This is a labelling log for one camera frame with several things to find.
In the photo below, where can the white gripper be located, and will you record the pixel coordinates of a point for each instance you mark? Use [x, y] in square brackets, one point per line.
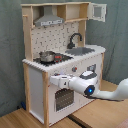
[60, 80]

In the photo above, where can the white toy oven door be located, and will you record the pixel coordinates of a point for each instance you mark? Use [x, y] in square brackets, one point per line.
[63, 102]

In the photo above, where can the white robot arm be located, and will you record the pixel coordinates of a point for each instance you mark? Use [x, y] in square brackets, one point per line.
[87, 85]

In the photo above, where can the wooden toy kitchen unit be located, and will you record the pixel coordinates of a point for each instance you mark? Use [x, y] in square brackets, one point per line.
[54, 38]

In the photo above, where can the right red stove knob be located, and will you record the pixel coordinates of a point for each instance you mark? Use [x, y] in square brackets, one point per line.
[74, 69]

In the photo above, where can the black toy stovetop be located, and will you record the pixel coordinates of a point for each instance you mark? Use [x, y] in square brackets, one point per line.
[59, 58]

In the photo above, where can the small metal cooking pot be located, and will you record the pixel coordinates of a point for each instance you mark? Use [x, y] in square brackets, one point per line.
[47, 56]

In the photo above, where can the grey toy ice dispenser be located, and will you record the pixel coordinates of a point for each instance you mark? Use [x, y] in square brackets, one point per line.
[91, 68]

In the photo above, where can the grey toy sink basin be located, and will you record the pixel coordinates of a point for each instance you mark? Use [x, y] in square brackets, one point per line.
[79, 51]

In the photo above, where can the black toy faucet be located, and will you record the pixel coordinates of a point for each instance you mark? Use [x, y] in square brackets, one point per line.
[73, 40]

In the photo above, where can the grey toy range hood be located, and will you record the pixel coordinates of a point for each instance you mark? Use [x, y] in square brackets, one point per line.
[48, 18]

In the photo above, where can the white toy microwave door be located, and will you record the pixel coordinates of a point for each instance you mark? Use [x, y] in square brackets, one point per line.
[97, 11]

